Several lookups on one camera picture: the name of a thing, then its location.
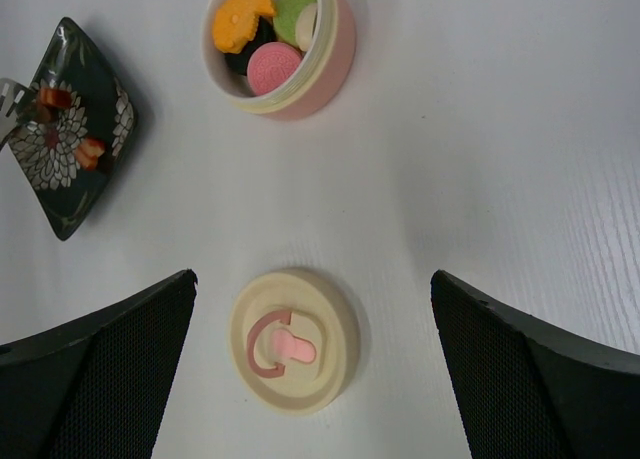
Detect cream lid pink knob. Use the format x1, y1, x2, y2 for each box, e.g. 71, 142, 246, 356
228, 268, 360, 415

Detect metal tongs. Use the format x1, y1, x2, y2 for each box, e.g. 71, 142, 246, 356
0, 78, 37, 149

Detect black sandwich cookie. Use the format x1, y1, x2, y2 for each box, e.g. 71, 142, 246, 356
224, 18, 277, 76

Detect black floral square plate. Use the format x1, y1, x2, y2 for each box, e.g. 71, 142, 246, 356
8, 17, 138, 241

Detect pink sandwich cookie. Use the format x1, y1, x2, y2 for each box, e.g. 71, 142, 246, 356
247, 42, 303, 96

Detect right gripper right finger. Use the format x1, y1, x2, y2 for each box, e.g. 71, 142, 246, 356
431, 270, 639, 458

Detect cream pink round bowl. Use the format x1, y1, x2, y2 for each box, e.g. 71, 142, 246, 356
201, 0, 357, 120

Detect orange fish-shaped food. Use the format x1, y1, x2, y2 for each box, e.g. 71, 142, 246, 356
211, 0, 276, 54

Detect cream white round cookie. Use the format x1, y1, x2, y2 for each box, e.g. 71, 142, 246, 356
295, 3, 318, 52

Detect red striped food piece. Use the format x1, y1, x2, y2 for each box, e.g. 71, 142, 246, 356
38, 88, 73, 110

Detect red bacon piece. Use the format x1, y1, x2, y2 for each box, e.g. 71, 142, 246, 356
74, 137, 106, 171

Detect brown round cookie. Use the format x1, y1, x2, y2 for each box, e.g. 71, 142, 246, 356
32, 102, 56, 124

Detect green sandwich cookie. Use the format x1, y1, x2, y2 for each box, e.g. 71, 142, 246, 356
273, 0, 317, 47

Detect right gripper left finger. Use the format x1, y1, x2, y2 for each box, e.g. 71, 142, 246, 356
1, 269, 197, 458

